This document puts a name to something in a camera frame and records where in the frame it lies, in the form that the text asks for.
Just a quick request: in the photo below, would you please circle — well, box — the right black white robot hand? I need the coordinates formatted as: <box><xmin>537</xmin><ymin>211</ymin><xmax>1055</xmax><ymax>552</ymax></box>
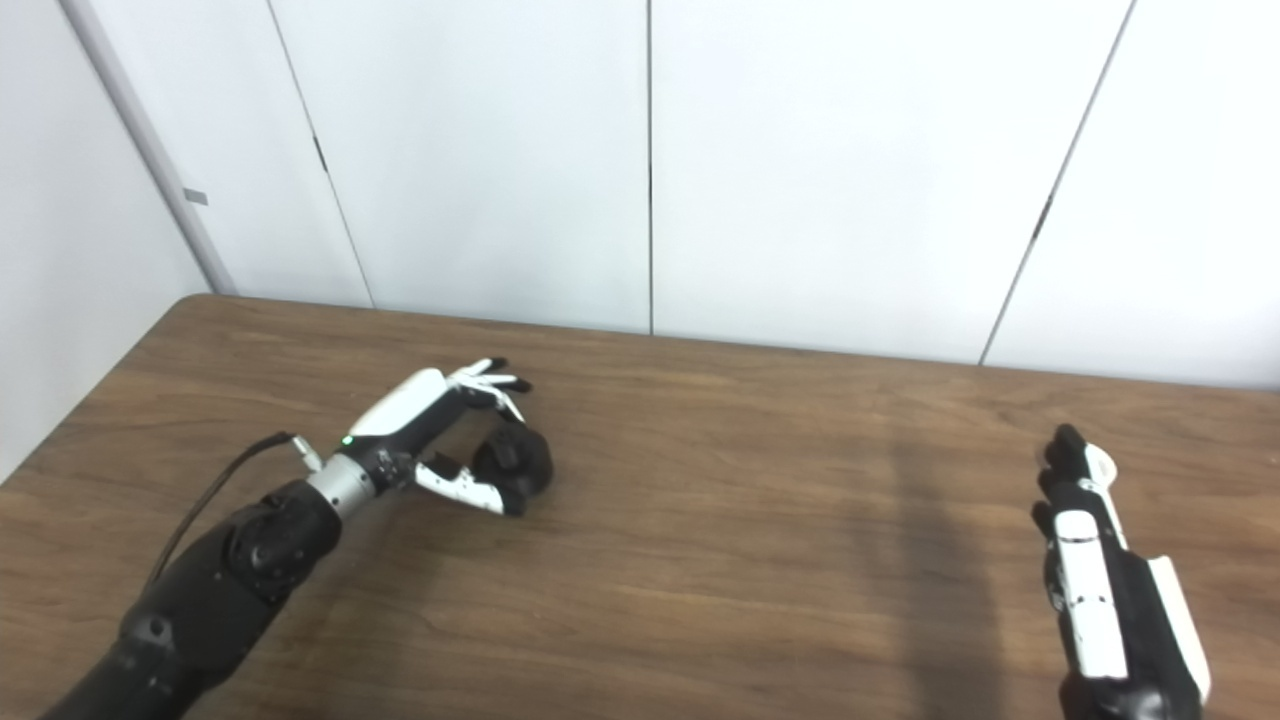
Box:
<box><xmin>1030</xmin><ymin>424</ymin><xmax>1213</xmax><ymax>720</ymax></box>

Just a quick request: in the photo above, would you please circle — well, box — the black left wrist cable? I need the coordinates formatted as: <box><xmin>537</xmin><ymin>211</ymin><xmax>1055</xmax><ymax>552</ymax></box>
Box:
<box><xmin>145</xmin><ymin>431</ymin><xmax>323</xmax><ymax>596</ymax></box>

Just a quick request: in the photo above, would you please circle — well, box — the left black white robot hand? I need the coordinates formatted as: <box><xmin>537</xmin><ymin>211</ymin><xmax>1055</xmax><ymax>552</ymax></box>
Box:
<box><xmin>345</xmin><ymin>357</ymin><xmax>533</xmax><ymax>518</ymax></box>

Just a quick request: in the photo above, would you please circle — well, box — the round black part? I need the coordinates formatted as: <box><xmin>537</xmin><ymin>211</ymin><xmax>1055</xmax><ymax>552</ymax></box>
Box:
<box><xmin>470</xmin><ymin>420</ymin><xmax>554</xmax><ymax>518</ymax></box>

